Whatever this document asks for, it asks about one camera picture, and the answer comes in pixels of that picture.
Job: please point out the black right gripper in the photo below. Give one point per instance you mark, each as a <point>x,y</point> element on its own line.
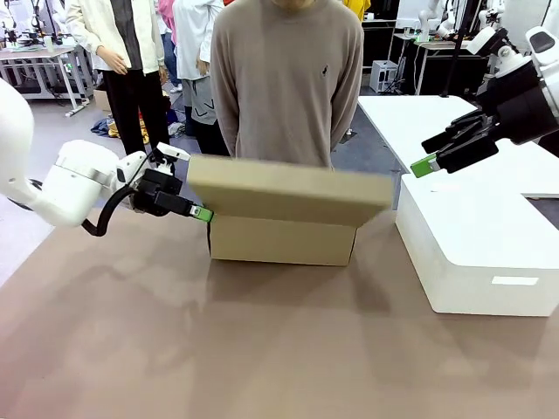
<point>519,105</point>

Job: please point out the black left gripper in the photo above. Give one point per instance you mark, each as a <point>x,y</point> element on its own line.
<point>159,181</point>

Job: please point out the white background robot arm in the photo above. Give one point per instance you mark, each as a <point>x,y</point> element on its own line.
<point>425,19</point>

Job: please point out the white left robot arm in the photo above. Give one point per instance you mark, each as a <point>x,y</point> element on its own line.
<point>65,183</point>

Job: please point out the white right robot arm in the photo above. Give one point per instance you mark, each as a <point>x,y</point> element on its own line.
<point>548,65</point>

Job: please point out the white foam box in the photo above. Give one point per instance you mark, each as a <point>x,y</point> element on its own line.
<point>480,244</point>

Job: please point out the white jacket person's hand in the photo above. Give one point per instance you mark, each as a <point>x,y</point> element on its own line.
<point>113,61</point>

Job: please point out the white table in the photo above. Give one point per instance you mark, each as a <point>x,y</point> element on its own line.
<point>415,118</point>

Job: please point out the black background table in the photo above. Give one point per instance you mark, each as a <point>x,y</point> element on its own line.
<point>430,65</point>

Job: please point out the black stand pole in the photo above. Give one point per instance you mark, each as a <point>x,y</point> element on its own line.
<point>456,48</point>

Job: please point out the small white cabinet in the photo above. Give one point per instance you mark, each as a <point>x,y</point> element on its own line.
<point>384,76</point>

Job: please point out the pile of clothes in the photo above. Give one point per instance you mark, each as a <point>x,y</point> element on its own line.
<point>105,127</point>

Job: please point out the white label sticker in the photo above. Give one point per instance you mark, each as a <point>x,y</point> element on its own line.
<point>514,281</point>

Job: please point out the person in beige sweater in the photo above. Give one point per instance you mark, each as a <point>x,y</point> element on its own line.
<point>284,78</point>

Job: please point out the person in white jacket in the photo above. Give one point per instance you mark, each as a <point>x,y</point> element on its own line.
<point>131,43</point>

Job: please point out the person in white shirt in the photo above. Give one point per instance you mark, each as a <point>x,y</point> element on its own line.
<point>196,35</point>

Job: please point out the person in pink top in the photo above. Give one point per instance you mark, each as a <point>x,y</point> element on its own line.
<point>168,26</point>

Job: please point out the grey metal-legged work table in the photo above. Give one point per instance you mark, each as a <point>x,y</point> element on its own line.
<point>39,61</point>

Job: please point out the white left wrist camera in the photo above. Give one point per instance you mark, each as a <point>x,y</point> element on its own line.
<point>172,153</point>

